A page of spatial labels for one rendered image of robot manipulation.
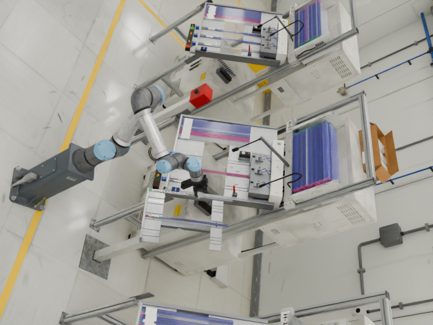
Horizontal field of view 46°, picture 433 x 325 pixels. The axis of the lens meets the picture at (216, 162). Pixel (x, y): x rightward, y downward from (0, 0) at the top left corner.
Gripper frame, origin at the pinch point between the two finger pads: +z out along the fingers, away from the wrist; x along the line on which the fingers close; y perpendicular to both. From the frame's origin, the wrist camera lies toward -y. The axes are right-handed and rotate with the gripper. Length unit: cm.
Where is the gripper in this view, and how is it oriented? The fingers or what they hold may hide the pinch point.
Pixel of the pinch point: (197, 195)
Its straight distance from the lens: 303.8
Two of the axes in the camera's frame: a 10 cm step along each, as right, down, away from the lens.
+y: 9.9, -0.2, -1.1
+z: 1.0, 5.8, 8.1
